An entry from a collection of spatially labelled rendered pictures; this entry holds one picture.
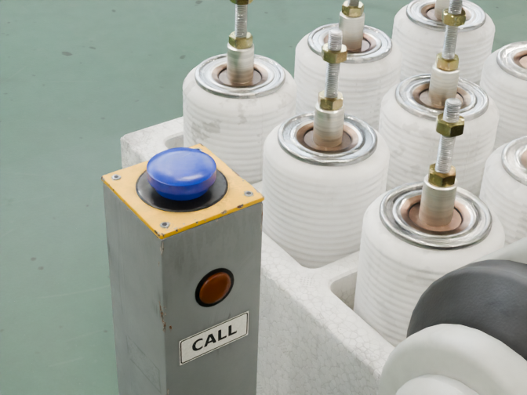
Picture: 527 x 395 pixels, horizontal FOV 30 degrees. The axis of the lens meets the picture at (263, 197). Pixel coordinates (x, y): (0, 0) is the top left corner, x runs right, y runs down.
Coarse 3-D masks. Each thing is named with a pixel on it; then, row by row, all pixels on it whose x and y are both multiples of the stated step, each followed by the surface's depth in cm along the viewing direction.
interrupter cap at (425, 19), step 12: (420, 0) 95; (432, 0) 96; (408, 12) 93; (420, 12) 93; (432, 12) 94; (468, 12) 94; (480, 12) 94; (420, 24) 91; (432, 24) 91; (444, 24) 91; (468, 24) 91; (480, 24) 91
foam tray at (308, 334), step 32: (160, 128) 89; (128, 160) 87; (288, 256) 74; (352, 256) 74; (288, 288) 71; (320, 288) 71; (352, 288) 74; (288, 320) 72; (320, 320) 68; (352, 320) 68; (288, 352) 74; (320, 352) 69; (352, 352) 66; (384, 352) 66; (256, 384) 80; (288, 384) 75; (320, 384) 71; (352, 384) 67
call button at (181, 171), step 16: (160, 160) 57; (176, 160) 57; (192, 160) 57; (208, 160) 57; (160, 176) 55; (176, 176) 55; (192, 176) 55; (208, 176) 56; (160, 192) 56; (176, 192) 55; (192, 192) 55
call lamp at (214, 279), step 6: (216, 276) 57; (222, 276) 58; (228, 276) 58; (204, 282) 57; (210, 282) 57; (216, 282) 57; (222, 282) 58; (228, 282) 58; (204, 288) 57; (210, 288) 57; (216, 288) 58; (222, 288) 58; (228, 288) 58; (204, 294) 57; (210, 294) 58; (216, 294) 58; (222, 294) 58; (204, 300) 58; (210, 300) 58; (216, 300) 58
